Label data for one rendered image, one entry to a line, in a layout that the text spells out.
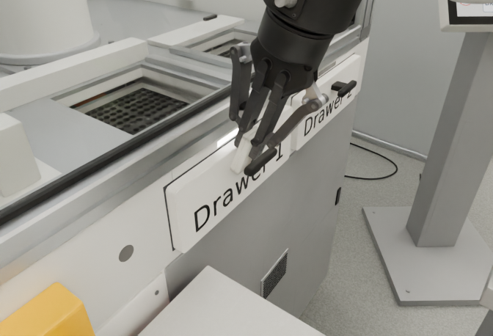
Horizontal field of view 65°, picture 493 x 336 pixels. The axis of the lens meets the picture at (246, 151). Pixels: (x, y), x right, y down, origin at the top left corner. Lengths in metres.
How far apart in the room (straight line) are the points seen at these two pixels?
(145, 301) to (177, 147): 0.22
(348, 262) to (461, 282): 0.41
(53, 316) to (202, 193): 0.22
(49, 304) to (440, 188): 1.37
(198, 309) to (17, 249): 0.27
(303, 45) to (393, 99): 1.91
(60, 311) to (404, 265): 1.42
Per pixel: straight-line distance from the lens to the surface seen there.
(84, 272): 0.46
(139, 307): 0.57
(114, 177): 0.42
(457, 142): 1.48
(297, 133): 0.73
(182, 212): 0.50
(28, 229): 0.39
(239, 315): 0.56
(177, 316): 0.57
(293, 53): 0.39
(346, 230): 1.79
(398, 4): 2.16
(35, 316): 0.42
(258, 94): 0.46
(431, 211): 1.64
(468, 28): 1.19
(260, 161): 0.55
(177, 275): 0.60
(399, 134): 2.35
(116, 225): 0.46
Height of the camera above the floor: 1.23
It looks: 33 degrees down
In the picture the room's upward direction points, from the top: straight up
